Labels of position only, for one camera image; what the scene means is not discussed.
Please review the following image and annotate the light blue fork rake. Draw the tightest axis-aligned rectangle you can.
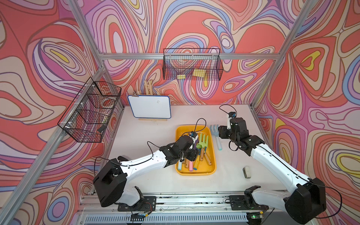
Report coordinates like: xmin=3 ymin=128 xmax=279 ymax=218
xmin=177 ymin=161 xmax=182 ymax=171

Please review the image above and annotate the green rake wooden handle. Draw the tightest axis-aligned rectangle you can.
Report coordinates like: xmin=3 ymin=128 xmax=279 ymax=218
xmin=199 ymin=133 xmax=212 ymax=166

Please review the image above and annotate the light blue hand rake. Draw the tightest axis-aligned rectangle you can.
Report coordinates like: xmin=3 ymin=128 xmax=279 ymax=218
xmin=210 ymin=125 xmax=223 ymax=151

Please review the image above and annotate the yellow plastic storage tray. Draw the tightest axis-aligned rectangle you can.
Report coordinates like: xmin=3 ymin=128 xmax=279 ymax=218
xmin=175 ymin=127 xmax=217 ymax=176

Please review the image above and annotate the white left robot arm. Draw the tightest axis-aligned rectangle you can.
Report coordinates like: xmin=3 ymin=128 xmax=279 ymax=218
xmin=93 ymin=132 xmax=200 ymax=207

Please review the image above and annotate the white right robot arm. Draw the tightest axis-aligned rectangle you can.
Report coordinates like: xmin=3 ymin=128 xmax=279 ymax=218
xmin=217 ymin=118 xmax=327 ymax=225

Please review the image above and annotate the small white eraser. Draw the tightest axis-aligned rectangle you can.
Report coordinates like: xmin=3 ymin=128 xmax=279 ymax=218
xmin=242 ymin=166 xmax=251 ymax=179

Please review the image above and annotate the wooden whiteboard stand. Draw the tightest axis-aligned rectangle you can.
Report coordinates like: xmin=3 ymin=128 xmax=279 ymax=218
xmin=139 ymin=118 xmax=168 ymax=122

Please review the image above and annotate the blue framed whiteboard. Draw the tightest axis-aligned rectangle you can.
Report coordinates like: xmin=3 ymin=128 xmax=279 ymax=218
xmin=127 ymin=95 xmax=172 ymax=119

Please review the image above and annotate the yellow sticky note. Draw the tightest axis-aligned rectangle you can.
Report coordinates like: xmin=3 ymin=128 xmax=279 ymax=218
xmin=192 ymin=68 xmax=206 ymax=78

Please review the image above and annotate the green circuit board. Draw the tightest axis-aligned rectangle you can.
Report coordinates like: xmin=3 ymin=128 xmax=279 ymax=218
xmin=130 ymin=213 xmax=148 ymax=222

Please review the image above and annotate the purple rake pink handle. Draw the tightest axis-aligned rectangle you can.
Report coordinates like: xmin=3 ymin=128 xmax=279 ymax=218
xmin=189 ymin=161 xmax=194 ymax=172

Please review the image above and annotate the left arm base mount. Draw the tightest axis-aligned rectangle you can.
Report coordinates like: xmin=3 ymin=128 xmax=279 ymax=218
xmin=116 ymin=186 xmax=157 ymax=212

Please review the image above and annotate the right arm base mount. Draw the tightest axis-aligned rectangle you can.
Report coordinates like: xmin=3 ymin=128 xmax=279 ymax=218
xmin=225 ymin=185 xmax=269 ymax=212

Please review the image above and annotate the black wire basket back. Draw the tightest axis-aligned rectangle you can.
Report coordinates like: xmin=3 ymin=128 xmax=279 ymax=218
xmin=163 ymin=47 xmax=224 ymax=81

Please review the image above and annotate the black wire basket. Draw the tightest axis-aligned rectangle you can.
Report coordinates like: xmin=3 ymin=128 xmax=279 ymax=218
xmin=163 ymin=47 xmax=224 ymax=81
xmin=57 ymin=77 xmax=122 ymax=143

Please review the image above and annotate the black wire basket left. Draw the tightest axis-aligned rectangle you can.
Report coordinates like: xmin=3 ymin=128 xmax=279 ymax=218
xmin=57 ymin=77 xmax=122 ymax=143

